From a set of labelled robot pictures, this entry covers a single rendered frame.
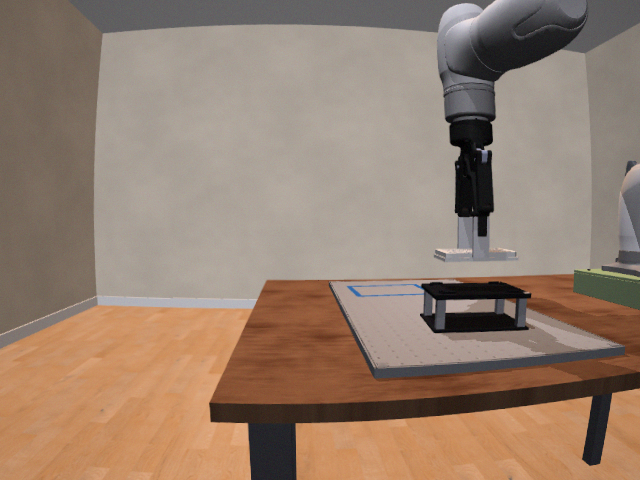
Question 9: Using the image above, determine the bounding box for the blue tape outline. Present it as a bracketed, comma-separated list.
[347, 284, 424, 297]

